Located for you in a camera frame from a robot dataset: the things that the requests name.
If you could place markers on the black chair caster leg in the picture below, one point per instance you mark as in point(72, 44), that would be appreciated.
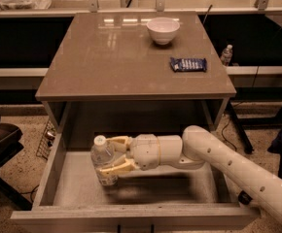
point(244, 198)

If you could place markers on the black table leg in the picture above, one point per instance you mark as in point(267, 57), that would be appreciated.
point(248, 148)

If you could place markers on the wire mesh basket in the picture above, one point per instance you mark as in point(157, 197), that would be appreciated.
point(46, 142)

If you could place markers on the open grey top drawer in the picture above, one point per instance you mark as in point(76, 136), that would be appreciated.
point(72, 200)

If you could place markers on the clear plastic water bottle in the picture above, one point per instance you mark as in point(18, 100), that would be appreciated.
point(102, 153)

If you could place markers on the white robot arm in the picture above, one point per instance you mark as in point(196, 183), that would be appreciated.
point(190, 151)

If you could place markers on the blue snack bar wrapper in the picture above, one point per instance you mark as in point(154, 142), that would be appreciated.
point(188, 64)

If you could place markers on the dark office chair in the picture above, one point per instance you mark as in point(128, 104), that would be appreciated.
point(10, 146)

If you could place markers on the white ceramic bowl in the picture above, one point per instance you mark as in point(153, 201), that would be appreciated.
point(163, 30)

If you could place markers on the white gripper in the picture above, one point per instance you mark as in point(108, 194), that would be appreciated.
point(145, 151)

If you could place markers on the small background water bottle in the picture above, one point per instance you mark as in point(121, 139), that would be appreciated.
point(226, 55)

